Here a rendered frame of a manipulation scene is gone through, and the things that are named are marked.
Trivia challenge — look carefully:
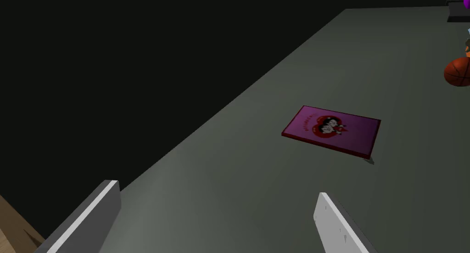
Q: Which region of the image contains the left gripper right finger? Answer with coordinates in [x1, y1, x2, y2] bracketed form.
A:
[313, 192, 378, 253]

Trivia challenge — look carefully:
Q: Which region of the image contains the grey table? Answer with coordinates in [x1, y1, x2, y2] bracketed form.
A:
[97, 6, 470, 253]

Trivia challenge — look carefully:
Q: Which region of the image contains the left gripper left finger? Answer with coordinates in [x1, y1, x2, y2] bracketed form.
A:
[34, 179, 122, 253]

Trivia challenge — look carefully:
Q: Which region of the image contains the orange basketball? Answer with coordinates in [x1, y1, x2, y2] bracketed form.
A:
[443, 57, 470, 88]

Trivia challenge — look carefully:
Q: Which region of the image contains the black box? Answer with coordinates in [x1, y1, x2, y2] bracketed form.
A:
[446, 0, 470, 23]

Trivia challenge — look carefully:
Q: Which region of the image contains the purple book with red heart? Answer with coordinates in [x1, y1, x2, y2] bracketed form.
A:
[281, 105, 382, 160]

